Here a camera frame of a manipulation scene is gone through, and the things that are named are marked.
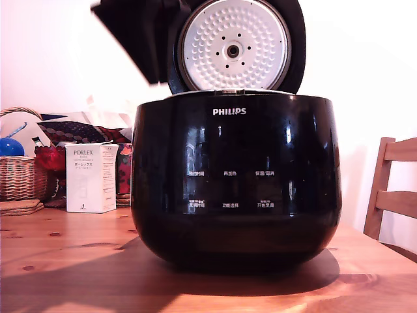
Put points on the white Porlex cardboard box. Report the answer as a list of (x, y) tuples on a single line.
[(88, 179)]

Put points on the wooden chair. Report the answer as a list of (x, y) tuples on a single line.
[(391, 195)]

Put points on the blue ball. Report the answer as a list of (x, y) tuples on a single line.
[(11, 148)]

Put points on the red floral patterned box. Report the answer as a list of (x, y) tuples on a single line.
[(124, 169)]

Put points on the patterned dark red cushion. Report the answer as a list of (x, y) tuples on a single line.
[(84, 130)]

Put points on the woven wicker basket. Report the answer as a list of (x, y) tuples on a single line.
[(19, 179)]

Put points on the black rice cooker lid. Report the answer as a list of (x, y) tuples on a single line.
[(234, 49)]

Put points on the black Philips rice cooker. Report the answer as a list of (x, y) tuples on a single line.
[(234, 182)]

